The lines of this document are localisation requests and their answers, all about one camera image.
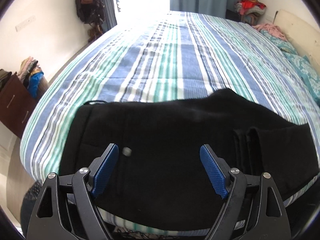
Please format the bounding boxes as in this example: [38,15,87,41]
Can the dark brown drawer cabinet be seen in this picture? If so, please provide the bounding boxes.
[1,72,49,138]

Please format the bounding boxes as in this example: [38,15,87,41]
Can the colourful clothes on cabinet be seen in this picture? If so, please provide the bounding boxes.
[17,56,49,101]

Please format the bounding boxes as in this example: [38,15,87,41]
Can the black pants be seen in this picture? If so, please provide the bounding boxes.
[59,89,319,231]

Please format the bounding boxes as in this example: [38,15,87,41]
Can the teal patterned pillow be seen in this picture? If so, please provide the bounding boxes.
[259,30,319,106]

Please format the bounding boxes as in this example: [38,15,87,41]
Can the striped blue green bed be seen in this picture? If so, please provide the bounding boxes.
[19,10,320,237]

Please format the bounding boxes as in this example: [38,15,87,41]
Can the dark bags hanging on wall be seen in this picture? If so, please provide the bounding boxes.
[75,0,105,43]

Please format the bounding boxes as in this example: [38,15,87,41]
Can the pink cloth on bed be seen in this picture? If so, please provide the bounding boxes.
[253,23,287,41]

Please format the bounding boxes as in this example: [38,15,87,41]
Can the cream padded headboard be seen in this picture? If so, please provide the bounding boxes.
[273,10,320,73]

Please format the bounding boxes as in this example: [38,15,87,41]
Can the red clothes pile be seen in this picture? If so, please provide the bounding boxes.
[234,0,267,16]

